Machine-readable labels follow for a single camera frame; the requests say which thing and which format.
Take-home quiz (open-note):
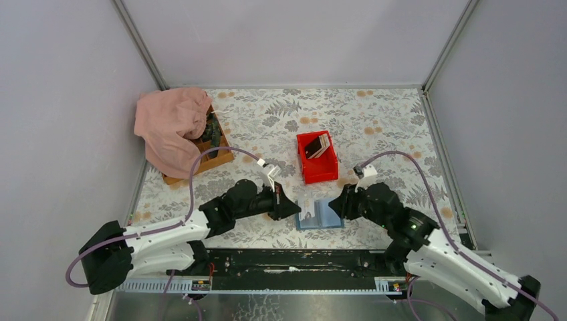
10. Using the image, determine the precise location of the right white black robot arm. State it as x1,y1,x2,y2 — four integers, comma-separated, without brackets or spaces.
329,183,541,320

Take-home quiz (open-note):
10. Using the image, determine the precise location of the purple cable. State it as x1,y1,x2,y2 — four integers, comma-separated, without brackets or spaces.
65,146,267,321
354,150,561,321

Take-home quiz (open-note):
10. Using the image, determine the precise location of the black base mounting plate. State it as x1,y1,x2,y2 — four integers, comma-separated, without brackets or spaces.
166,247,429,292

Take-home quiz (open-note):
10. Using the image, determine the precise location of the white card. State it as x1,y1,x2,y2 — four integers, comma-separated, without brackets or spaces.
298,193,318,224

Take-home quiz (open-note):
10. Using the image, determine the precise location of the white slotted cable duct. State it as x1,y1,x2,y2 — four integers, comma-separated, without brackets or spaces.
115,278,403,297

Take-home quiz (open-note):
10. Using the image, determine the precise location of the floral patterned table mat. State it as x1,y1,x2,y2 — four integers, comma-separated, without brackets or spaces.
130,89,459,239

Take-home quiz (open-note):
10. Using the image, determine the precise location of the wooden organizer tray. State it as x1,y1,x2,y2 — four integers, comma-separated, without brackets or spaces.
162,104,235,186

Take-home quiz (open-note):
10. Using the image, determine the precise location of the blue card holder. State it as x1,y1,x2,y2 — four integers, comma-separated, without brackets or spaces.
296,198,344,231

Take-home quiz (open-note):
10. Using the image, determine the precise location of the pink cloth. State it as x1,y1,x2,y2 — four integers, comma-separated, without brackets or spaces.
134,87,212,179

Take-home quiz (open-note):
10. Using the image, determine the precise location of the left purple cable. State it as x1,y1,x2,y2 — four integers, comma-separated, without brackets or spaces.
65,146,267,321

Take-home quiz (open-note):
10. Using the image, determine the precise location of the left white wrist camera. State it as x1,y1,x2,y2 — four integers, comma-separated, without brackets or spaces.
256,158,281,191

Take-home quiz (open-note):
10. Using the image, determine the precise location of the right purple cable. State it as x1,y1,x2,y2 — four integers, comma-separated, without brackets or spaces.
354,150,561,321

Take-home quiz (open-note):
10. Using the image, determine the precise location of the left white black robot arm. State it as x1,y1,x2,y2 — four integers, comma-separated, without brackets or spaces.
79,179,301,295

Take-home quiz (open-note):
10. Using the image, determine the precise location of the red plastic bin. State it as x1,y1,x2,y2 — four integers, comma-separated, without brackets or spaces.
296,130,339,185

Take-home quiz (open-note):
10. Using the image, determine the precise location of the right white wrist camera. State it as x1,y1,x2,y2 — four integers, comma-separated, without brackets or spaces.
352,164,378,189

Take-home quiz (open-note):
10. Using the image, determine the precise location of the dark green patterned item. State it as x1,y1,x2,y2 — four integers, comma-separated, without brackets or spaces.
201,113,221,148

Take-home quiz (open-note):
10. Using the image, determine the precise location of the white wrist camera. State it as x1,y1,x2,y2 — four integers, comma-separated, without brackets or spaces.
256,158,281,191
352,164,378,189

